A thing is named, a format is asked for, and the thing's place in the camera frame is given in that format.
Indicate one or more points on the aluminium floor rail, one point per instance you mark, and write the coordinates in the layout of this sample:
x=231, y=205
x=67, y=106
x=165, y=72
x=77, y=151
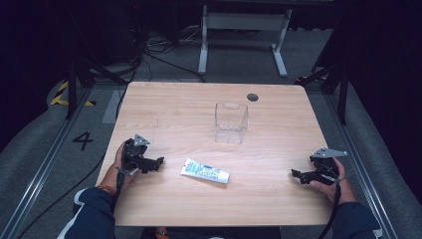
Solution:
x=43, y=169
x=361, y=166

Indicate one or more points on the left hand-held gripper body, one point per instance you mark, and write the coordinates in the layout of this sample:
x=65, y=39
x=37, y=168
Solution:
x=132, y=151

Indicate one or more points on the person's right hand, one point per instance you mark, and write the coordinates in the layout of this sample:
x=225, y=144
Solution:
x=343, y=187

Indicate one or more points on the white and blue toothpaste tube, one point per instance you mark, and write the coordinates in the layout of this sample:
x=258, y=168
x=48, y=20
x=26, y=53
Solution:
x=205, y=172

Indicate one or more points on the yellow and black floor tape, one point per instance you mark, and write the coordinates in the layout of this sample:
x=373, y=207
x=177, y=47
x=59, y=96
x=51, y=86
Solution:
x=63, y=98

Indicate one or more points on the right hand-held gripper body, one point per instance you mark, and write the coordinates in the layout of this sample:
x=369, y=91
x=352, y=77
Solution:
x=326, y=164

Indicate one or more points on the white metal table frame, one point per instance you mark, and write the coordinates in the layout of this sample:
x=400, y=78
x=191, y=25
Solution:
x=244, y=21

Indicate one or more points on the black stand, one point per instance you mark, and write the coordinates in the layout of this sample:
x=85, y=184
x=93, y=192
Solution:
x=78, y=76
x=336, y=79

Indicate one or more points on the clear plastic container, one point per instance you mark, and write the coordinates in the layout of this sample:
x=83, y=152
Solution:
x=231, y=121

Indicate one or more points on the person's left hand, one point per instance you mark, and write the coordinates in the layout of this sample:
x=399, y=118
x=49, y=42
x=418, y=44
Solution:
x=112, y=171

